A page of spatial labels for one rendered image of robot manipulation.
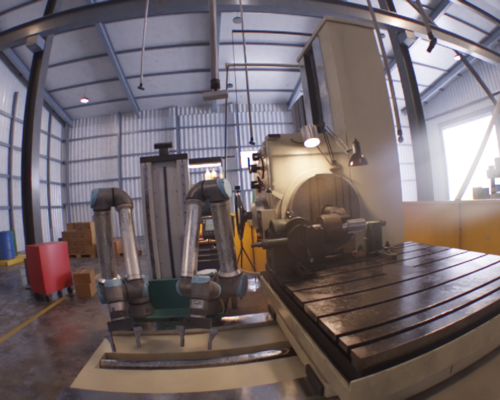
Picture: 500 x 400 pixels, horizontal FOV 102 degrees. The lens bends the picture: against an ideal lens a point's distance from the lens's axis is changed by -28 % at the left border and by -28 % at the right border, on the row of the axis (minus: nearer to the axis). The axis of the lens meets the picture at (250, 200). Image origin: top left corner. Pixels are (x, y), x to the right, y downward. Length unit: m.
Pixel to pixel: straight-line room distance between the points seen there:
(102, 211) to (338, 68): 2.10
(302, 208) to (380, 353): 1.39
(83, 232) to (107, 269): 7.70
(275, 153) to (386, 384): 1.69
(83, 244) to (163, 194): 7.68
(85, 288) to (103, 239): 3.42
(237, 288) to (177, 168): 0.88
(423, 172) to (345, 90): 4.66
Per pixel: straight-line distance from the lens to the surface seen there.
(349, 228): 1.86
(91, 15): 6.56
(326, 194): 2.05
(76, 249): 9.70
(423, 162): 7.08
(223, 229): 1.61
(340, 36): 2.73
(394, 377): 0.85
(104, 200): 1.70
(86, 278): 5.11
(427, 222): 4.15
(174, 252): 2.00
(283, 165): 2.08
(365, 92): 2.56
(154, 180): 2.01
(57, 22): 6.91
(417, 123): 7.01
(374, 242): 1.95
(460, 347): 1.02
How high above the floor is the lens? 1.42
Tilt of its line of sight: level
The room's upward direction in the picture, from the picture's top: 4 degrees counter-clockwise
